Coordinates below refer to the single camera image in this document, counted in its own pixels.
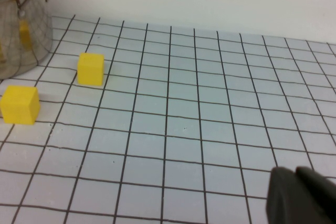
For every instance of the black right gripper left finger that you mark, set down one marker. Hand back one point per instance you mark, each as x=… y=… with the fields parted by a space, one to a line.
x=286 y=197

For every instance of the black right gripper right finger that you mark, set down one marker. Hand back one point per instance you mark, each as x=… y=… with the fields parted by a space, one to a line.
x=323 y=192

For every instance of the white black-grid tablecloth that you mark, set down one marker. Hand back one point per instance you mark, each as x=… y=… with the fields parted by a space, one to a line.
x=183 y=103

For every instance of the yellow foam cube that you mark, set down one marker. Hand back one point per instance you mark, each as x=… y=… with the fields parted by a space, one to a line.
x=18 y=106
x=90 y=69

